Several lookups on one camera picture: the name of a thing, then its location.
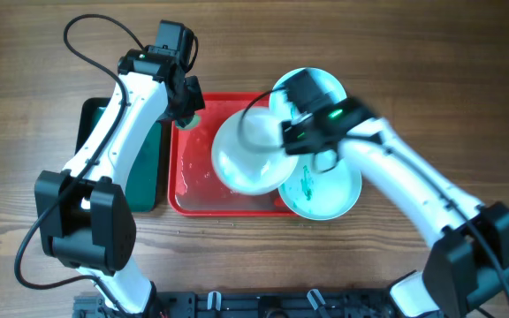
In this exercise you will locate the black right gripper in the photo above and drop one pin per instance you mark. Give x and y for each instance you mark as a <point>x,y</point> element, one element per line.
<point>292,143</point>

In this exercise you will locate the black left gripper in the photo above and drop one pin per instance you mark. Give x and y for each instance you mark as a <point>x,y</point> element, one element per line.
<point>197,100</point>

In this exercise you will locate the green yellow sponge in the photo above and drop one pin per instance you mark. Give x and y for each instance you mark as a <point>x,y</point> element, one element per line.
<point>188,123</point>

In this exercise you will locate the large white plate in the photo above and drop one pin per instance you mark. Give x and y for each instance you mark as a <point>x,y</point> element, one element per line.
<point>246,153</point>

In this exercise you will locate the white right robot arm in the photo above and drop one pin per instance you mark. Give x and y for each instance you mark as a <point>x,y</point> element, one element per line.
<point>468,262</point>

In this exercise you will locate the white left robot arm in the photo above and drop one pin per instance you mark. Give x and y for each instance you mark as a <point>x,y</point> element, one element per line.
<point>83,215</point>

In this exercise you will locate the red plastic tray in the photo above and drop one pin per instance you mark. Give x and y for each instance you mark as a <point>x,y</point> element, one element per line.
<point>193,187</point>

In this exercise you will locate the black water tray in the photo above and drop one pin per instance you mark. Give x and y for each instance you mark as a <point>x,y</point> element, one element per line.
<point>146,183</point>

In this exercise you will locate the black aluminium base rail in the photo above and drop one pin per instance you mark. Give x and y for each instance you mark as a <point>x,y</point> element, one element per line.
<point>354,303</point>

